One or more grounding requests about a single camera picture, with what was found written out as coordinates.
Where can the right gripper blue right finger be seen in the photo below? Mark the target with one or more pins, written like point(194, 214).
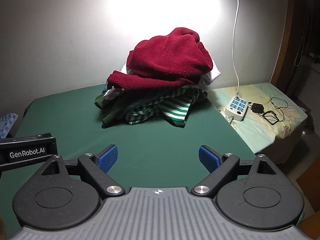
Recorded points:
point(222, 168)

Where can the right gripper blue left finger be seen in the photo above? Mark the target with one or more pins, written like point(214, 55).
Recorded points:
point(94, 168)

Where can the dark red knit sweater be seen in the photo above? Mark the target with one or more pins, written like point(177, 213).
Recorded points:
point(175, 60)

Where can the blue white checkered towel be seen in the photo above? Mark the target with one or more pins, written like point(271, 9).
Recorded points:
point(6, 123)

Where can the green bed sheet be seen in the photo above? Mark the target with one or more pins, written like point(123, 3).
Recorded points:
point(158, 165)

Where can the white power strip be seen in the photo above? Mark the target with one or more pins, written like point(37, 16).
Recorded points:
point(236, 108)

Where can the pale patterned bed sheet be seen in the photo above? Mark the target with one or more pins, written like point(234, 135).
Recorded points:
point(278, 141)

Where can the green white striped garment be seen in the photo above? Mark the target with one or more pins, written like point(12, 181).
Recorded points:
point(173, 106)

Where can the black charger with cable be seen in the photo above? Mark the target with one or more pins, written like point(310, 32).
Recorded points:
point(274, 115)

